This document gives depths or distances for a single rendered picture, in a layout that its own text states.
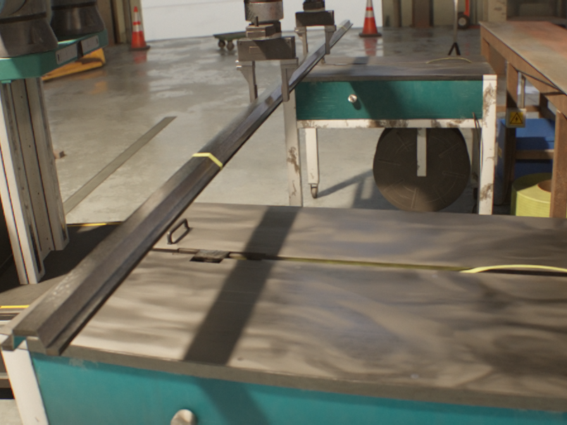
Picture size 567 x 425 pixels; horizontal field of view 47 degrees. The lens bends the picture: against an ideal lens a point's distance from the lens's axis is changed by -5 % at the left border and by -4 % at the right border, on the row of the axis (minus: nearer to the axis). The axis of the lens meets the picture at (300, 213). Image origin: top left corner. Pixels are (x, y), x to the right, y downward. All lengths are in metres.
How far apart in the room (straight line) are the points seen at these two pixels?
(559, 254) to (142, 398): 0.69
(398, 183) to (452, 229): 1.94
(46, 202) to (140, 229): 1.54
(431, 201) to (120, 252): 2.51
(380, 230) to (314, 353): 0.41
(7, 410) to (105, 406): 1.23
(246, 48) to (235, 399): 0.93
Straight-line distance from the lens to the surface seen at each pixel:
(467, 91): 2.85
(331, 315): 0.95
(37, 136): 2.31
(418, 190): 3.17
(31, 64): 1.81
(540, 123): 3.95
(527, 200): 3.06
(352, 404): 0.84
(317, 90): 2.88
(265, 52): 1.59
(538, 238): 1.21
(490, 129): 2.89
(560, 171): 2.35
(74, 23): 2.26
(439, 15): 12.64
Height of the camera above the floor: 1.21
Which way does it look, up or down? 21 degrees down
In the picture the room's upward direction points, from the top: 3 degrees counter-clockwise
